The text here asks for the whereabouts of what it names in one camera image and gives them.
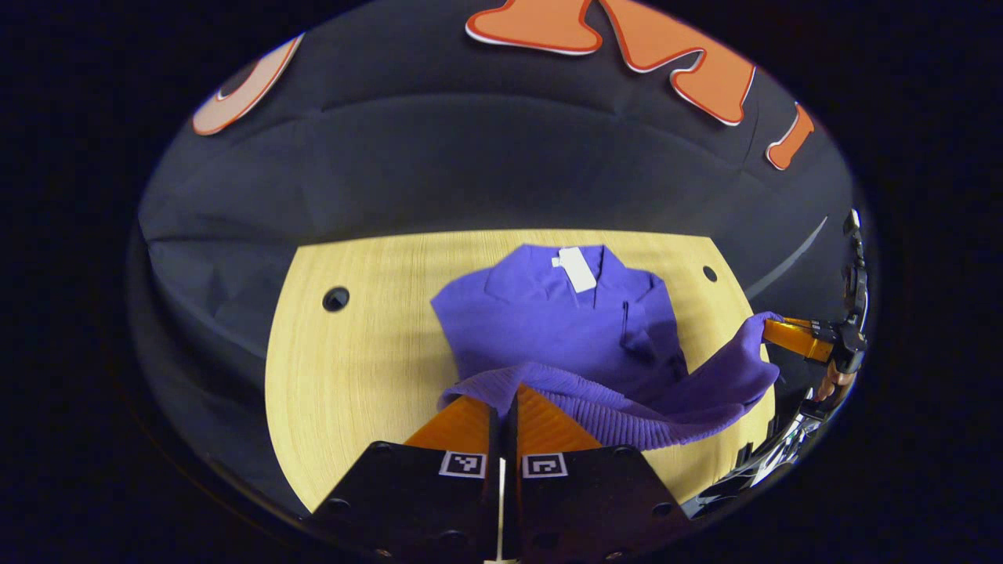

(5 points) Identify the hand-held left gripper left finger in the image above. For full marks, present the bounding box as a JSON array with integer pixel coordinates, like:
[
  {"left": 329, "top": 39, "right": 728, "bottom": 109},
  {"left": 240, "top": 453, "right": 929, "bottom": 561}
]
[{"left": 300, "top": 394, "right": 503, "bottom": 564}]

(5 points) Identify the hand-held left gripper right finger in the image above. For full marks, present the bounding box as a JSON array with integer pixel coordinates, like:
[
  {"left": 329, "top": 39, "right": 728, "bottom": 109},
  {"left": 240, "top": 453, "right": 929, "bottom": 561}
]
[{"left": 502, "top": 382, "right": 696, "bottom": 564}]

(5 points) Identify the purple knit collared sweater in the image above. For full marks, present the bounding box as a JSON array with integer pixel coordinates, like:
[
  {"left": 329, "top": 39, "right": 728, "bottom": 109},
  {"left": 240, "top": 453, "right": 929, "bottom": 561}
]
[{"left": 429, "top": 243, "right": 784, "bottom": 453}]

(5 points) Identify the white curved pole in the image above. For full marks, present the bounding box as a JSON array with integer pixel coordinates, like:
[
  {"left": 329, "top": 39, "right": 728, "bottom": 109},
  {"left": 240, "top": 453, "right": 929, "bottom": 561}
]
[{"left": 744, "top": 215, "right": 830, "bottom": 302}]

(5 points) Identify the dark shiny metal object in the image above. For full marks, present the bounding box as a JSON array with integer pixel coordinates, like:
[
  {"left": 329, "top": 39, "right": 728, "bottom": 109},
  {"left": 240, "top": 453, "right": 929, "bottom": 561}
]
[{"left": 680, "top": 388, "right": 835, "bottom": 519}]

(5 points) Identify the black backdrop cloth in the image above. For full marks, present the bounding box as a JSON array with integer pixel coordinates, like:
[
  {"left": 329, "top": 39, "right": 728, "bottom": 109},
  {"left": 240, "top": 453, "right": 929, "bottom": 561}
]
[{"left": 129, "top": 0, "right": 867, "bottom": 510}]

